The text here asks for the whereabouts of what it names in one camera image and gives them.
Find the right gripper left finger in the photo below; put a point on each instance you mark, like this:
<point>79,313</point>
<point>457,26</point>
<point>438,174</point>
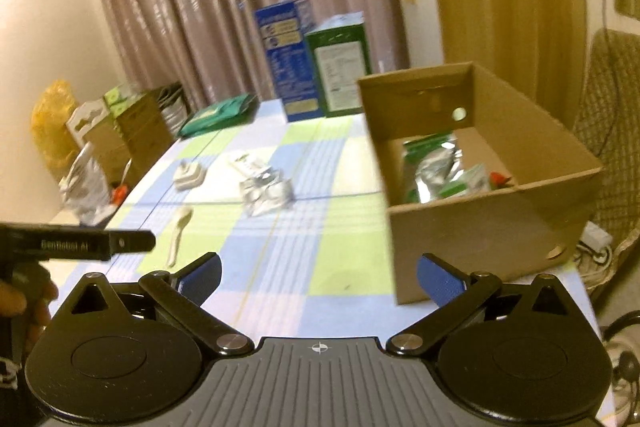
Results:
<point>181,295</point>

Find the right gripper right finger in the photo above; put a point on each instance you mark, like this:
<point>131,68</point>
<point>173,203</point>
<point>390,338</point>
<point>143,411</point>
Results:
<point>458,296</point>

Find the yellow plastic bag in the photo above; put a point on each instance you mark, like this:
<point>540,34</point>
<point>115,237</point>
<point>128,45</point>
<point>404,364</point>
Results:
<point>51,136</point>

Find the blue carton box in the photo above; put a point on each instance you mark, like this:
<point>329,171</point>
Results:
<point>283,28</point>

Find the green white medicine box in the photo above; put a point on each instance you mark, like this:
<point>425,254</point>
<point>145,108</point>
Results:
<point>471,181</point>

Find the white plastic spoon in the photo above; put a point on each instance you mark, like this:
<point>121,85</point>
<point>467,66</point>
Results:
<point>181,220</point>

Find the silver foil pouch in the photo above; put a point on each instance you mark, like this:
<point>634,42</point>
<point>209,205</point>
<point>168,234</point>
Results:
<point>430,163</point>

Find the dark green carton box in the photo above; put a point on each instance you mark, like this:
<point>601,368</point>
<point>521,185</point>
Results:
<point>340,52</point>

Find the red candy packet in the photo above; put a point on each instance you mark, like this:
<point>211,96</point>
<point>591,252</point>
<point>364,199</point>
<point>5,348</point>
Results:
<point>498,180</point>

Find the white power adapter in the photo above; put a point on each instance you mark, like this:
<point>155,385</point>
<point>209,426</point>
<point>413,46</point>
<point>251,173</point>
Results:
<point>188,174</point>

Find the clear plastic blister pack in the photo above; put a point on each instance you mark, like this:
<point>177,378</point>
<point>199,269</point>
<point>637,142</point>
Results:
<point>266,191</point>

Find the crumpled silver bag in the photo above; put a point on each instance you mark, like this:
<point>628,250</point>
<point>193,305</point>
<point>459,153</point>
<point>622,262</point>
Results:
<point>85,190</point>

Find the left hand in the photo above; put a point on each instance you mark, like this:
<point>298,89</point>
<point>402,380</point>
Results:
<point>14,304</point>

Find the green wet wipes pack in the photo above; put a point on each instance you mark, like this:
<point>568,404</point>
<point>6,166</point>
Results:
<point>219,116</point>

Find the side cardboard boxes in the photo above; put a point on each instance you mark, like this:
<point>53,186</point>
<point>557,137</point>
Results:
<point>130,131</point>

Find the brown cardboard box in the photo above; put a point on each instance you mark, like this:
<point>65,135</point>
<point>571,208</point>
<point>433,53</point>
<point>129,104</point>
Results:
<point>511,232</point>

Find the white slim medicine box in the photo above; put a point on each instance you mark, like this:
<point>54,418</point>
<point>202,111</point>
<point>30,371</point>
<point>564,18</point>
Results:
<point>249,165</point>

